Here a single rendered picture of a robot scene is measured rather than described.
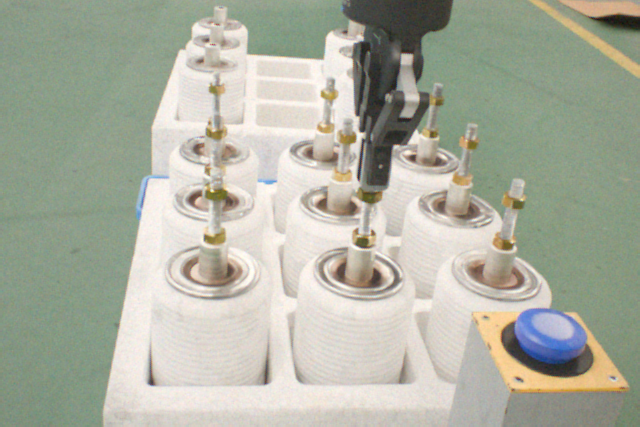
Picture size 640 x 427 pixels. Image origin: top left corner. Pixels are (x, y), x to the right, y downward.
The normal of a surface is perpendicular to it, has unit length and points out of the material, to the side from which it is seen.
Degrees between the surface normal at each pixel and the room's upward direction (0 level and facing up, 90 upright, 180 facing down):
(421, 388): 0
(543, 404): 90
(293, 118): 90
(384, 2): 90
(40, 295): 0
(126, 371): 0
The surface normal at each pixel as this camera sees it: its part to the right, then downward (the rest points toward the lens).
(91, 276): 0.10, -0.89
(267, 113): 0.07, 0.44
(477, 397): -0.99, -0.04
